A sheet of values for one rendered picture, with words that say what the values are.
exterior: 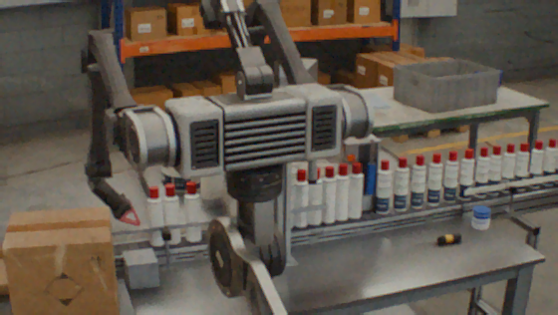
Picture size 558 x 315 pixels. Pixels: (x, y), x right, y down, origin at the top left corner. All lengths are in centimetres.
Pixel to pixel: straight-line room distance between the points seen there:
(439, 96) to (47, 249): 291
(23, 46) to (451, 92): 388
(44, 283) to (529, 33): 814
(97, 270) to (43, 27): 479
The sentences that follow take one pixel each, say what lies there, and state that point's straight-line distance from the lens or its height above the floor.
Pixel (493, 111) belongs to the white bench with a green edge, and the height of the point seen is 80.
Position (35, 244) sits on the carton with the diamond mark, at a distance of 192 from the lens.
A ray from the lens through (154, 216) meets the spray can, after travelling 234.
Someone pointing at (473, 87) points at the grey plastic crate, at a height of 94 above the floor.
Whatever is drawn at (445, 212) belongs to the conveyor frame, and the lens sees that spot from 276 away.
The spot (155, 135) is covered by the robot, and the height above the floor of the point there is 148.
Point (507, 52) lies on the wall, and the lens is 921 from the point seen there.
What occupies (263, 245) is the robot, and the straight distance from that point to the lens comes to 172.
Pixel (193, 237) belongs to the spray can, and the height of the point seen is 90.
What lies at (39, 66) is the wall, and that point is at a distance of 662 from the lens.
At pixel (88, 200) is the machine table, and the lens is 293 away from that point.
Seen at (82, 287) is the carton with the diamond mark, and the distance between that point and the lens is 196.
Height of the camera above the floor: 194
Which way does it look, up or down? 19 degrees down
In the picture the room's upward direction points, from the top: straight up
